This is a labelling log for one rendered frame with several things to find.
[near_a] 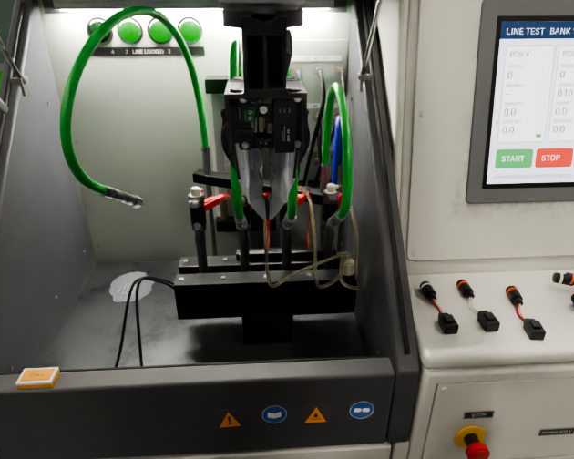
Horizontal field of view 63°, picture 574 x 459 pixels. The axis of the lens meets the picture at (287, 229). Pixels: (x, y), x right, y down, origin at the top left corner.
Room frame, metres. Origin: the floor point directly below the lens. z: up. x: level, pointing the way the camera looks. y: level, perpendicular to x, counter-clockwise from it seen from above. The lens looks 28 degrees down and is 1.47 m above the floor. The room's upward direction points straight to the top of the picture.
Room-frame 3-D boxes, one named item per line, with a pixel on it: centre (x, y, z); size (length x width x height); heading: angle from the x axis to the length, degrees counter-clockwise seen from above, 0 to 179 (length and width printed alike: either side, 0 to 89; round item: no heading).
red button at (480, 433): (0.50, -0.31, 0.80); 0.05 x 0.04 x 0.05; 94
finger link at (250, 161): (0.45, 0.04, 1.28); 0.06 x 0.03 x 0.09; 4
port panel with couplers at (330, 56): (1.03, -0.06, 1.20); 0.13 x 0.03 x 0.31; 94
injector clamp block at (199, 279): (0.76, 0.04, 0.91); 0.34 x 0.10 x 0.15; 94
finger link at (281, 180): (0.45, 0.00, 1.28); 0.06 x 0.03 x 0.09; 4
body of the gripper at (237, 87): (0.44, 0.02, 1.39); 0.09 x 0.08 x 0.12; 4
